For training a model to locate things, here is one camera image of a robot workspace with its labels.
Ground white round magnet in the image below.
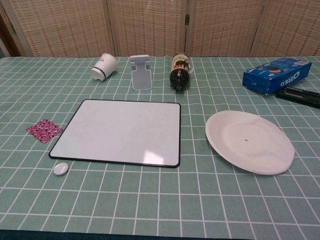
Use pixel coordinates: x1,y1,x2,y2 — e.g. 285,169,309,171
53,162,71,175

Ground pink patterned paper square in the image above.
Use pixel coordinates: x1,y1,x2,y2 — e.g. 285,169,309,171
26,119,63,145

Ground white board with black rim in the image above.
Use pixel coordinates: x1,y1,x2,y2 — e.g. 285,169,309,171
48,99,182,168

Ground grey phone stand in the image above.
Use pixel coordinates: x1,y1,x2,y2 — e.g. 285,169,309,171
129,54,154,91

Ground dark labelled drink bottle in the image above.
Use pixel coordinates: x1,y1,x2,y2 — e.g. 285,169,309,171
169,53,193,93

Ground white blue-striped paper cup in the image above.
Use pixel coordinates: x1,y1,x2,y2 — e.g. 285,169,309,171
90,52,119,82

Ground green grid tablecloth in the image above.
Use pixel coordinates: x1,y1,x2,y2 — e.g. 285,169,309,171
0,56,320,237

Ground white paper plate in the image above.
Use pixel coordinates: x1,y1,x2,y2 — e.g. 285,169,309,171
205,109,296,176

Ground bamboo folding screen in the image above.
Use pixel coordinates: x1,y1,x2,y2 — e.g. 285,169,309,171
0,0,320,58

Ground blue Oreo cookie box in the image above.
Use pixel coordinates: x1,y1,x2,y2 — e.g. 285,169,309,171
241,57,313,96

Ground black folding laptop stand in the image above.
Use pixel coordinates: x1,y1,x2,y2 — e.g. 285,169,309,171
275,86,320,110

